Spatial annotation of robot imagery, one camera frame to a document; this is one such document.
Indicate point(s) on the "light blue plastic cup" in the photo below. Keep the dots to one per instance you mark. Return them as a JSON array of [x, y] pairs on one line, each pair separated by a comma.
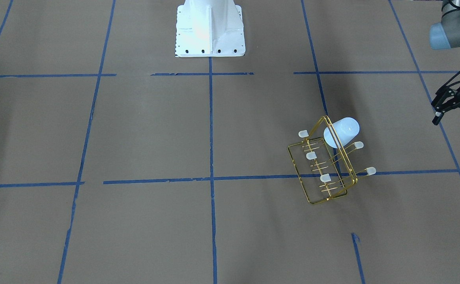
[[342, 132]]

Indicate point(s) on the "gold wire cup holder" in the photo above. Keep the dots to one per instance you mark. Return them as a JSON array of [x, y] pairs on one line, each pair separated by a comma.
[[325, 173]]

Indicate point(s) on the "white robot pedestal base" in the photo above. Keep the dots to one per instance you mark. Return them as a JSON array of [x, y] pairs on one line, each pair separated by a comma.
[[207, 28]]

